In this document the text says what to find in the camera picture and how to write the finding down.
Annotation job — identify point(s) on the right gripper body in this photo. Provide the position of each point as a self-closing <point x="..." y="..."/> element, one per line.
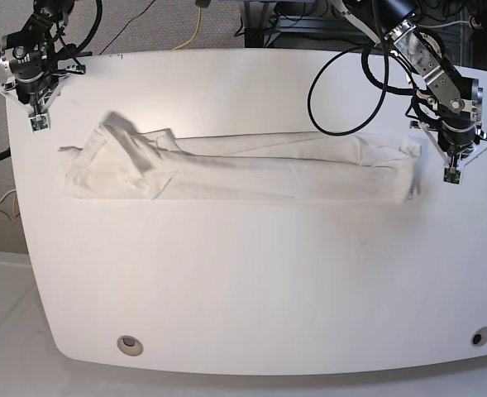
<point x="36" y="96"/>

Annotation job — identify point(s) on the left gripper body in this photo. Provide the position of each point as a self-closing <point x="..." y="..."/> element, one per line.
<point x="457" y="147"/>

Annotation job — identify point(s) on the white printed T-shirt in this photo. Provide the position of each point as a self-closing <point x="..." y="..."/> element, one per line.
<point x="118" y="162"/>

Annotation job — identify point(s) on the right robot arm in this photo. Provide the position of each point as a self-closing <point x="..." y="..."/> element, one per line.
<point x="36" y="58"/>

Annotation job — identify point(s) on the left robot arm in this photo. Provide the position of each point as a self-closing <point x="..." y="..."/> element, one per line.
<point x="449" y="108"/>

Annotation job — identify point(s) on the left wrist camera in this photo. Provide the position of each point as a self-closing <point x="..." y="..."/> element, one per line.
<point x="452" y="175"/>

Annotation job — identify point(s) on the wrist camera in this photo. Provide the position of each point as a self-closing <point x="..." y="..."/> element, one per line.
<point x="452" y="175"/>
<point x="39" y="122"/>

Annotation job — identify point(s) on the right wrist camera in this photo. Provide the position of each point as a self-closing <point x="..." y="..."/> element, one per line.
<point x="39" y="122"/>

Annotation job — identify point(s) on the right table cable grommet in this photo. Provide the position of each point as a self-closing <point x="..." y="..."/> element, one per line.
<point x="480" y="337"/>

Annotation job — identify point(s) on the table cable grommet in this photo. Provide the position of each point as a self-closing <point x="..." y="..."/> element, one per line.
<point x="129" y="346"/>
<point x="480" y="337"/>

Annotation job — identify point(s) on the left table cable grommet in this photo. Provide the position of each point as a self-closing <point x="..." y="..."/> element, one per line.
<point x="129" y="346"/>

